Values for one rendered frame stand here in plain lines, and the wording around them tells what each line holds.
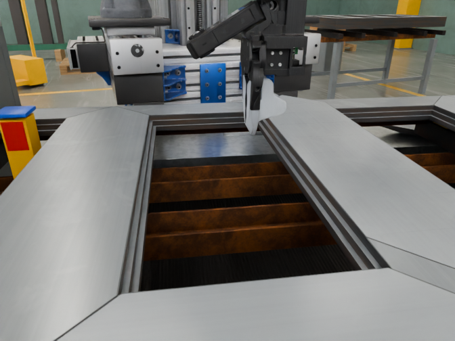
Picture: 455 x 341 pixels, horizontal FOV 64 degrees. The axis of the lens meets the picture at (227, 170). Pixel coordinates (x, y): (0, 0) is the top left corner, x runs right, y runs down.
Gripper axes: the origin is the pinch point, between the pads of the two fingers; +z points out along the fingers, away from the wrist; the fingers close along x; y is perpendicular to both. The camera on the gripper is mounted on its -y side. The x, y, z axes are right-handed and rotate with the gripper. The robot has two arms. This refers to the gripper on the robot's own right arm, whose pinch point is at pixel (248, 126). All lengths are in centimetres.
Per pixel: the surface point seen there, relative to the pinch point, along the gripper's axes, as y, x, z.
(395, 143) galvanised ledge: 57, 44, 23
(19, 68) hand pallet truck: -211, 468, 67
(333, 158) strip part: 14.4, -1.3, 5.8
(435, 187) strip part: 24.8, -12.9, 5.8
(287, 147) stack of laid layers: 9.1, 7.4, 7.0
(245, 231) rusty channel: -0.3, -2.0, 18.5
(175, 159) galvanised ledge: -12.3, 41.4, 22.9
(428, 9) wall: 575, 783, 1
